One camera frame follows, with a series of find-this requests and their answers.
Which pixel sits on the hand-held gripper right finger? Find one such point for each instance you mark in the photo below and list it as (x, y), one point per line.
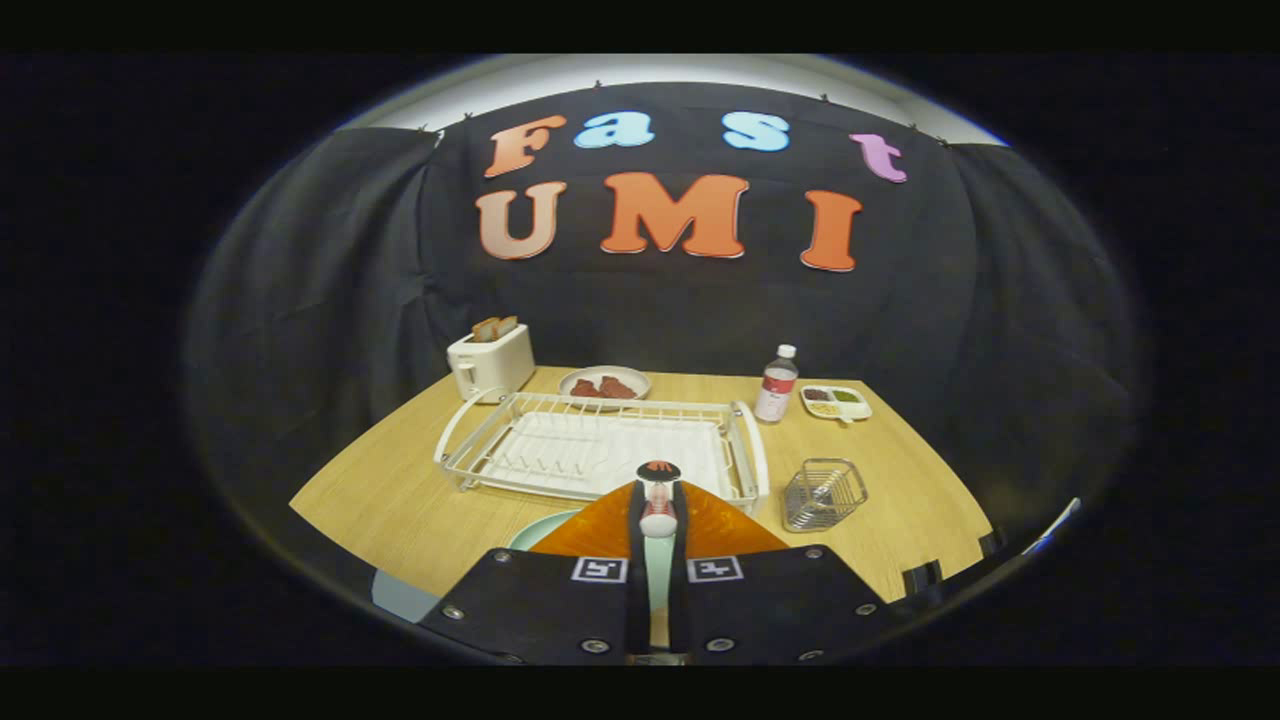
(780, 605)

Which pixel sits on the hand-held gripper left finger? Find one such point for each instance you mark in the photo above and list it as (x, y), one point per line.
(530, 605)

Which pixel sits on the pale green plate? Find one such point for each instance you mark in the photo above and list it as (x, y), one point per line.
(540, 530)

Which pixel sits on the white divided spice dish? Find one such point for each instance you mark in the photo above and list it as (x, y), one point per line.
(835, 402)

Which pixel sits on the beige plate with meat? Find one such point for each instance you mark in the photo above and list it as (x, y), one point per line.
(604, 376)

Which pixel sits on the pale blue object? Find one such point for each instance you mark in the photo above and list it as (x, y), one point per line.
(400, 595)

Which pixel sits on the black table clamp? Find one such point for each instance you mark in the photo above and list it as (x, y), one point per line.
(921, 577)
(990, 543)

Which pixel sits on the clear water bottle red label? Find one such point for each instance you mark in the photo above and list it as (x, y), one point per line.
(775, 385)

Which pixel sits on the brown meat piece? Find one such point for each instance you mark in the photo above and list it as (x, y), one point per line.
(585, 388)
(618, 388)

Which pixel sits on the white toaster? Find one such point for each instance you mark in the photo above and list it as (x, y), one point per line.
(492, 365)

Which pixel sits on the toast bread slice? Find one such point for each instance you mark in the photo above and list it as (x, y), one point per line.
(507, 325)
(485, 329)

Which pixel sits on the black backdrop cloth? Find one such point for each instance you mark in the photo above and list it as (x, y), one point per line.
(950, 300)

